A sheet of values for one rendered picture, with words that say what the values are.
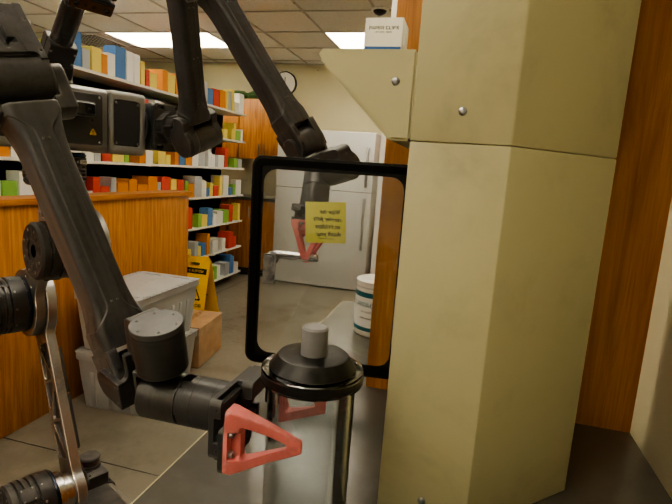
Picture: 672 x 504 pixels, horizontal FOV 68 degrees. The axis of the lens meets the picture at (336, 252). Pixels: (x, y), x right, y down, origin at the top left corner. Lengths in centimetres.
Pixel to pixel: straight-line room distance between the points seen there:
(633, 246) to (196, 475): 79
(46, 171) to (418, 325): 47
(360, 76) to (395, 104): 5
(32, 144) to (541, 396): 70
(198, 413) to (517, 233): 41
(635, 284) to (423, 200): 52
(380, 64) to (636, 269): 61
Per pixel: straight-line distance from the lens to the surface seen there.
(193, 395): 58
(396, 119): 59
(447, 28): 60
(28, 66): 73
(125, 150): 137
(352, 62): 61
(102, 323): 65
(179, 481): 77
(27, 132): 69
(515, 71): 59
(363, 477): 78
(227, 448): 53
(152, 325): 57
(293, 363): 51
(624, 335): 103
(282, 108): 100
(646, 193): 99
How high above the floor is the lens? 137
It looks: 9 degrees down
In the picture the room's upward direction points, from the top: 4 degrees clockwise
